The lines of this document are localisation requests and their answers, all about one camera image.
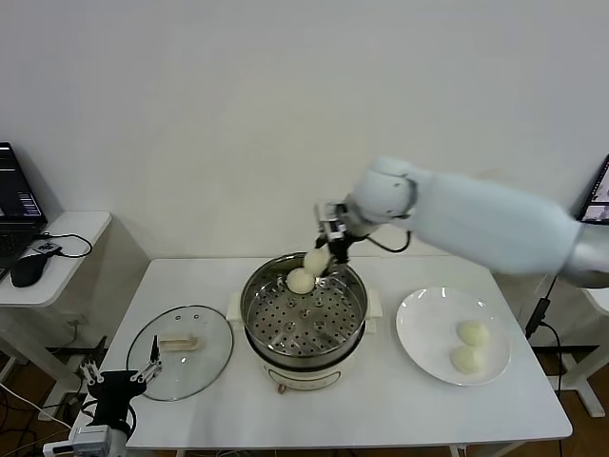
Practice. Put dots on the white round plate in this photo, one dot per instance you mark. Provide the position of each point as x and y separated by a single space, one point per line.
418 323

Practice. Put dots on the white steamed baozi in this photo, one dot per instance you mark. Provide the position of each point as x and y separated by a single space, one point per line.
472 332
300 282
315 262
468 359

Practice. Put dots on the white side desk labelled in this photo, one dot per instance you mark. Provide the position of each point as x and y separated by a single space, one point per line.
602 304

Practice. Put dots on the glass pot lid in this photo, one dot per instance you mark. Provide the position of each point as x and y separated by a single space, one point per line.
209 343

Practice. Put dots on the black computer mouse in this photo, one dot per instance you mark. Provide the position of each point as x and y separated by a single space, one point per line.
28 272

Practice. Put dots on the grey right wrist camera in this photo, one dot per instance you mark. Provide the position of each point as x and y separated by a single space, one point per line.
326 212

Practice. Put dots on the white side desk rounded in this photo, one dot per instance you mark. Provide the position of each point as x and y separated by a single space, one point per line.
71 276

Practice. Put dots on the black metal crossbar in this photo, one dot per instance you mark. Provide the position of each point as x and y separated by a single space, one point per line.
62 351
571 349

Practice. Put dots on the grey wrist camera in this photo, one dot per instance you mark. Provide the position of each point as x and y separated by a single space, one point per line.
326 212
90 437

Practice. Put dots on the black laptop dark screen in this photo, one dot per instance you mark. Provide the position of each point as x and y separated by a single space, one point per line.
14 190

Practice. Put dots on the cream electric cooking pot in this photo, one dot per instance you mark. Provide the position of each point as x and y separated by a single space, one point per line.
304 376

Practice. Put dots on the stainless steel steamer basket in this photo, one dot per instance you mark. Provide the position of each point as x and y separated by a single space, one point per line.
304 333

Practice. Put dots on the black laptop light screen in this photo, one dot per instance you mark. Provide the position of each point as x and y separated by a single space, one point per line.
598 200

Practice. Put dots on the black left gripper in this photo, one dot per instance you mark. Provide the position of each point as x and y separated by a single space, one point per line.
116 383

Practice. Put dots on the small black usb hub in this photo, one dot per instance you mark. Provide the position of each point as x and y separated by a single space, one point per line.
47 247

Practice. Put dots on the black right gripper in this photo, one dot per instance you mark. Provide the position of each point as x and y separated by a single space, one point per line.
345 243

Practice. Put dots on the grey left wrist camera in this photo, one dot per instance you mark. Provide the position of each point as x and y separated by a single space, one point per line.
90 437

